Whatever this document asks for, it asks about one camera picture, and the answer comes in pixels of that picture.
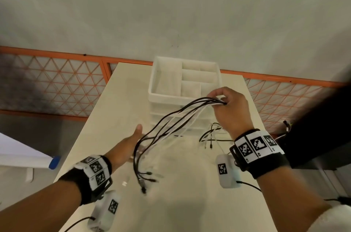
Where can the person's left hand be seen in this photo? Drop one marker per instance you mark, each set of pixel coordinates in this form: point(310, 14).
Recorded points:
point(123, 149)

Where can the person's right hand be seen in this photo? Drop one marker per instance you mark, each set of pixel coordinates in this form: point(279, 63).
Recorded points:
point(233, 114)

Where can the person's right thumb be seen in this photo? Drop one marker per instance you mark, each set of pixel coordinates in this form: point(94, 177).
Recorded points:
point(219, 103)

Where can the person's left fingers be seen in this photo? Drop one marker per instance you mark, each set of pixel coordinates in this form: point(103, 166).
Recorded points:
point(137, 133)

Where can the person's right forearm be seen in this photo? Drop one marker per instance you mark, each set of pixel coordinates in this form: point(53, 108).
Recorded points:
point(288, 199)

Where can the person's left forearm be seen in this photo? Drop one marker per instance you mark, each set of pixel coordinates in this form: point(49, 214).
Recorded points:
point(35, 207)

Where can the white plastic drawer organizer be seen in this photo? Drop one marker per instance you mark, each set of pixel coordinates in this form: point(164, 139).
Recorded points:
point(164, 81)

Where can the black wristband with marker tags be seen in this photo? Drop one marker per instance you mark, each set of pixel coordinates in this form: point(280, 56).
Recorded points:
point(260, 152)
point(82, 179)

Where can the blue cap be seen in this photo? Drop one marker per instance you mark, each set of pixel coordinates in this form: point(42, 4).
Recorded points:
point(54, 162)

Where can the orange lattice fence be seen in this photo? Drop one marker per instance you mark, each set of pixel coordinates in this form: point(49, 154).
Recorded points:
point(54, 81)

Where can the black cabinet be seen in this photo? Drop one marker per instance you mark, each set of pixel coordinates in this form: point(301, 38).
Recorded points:
point(320, 130)

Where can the white board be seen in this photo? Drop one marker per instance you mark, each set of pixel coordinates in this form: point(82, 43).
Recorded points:
point(19, 152)

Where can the white sleeve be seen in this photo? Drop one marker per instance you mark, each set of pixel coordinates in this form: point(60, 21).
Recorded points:
point(334, 219)

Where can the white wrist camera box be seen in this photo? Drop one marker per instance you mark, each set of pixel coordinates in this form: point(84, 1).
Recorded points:
point(105, 210)
point(227, 170)

